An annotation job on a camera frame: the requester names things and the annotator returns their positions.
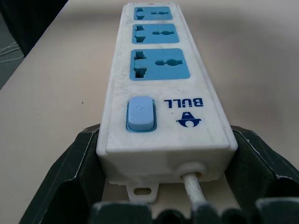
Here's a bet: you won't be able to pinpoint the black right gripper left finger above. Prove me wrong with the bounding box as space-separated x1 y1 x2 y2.
19 124 106 224

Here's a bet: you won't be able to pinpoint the white blue power strip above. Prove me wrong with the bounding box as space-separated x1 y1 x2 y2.
96 2 239 202

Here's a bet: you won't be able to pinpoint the thin white wires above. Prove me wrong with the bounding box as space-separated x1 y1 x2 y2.
0 41 25 62

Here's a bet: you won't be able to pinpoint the white power strip cable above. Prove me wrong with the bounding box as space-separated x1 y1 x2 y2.
183 172 207 205

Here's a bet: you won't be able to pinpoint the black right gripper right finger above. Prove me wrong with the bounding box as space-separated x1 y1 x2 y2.
226 125 299 224

